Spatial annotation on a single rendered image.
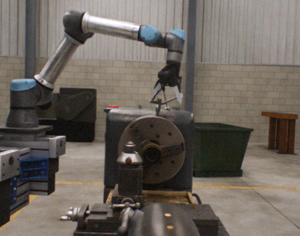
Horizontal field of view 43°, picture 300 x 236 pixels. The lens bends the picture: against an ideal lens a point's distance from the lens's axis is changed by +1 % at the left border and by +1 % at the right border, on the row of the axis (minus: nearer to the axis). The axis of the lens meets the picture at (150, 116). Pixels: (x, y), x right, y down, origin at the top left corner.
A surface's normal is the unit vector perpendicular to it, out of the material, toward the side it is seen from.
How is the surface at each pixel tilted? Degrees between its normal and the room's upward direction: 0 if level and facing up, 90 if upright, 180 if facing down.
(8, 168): 90
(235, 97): 90
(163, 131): 90
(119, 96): 90
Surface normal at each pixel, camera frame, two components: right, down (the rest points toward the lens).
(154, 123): 0.01, 0.05
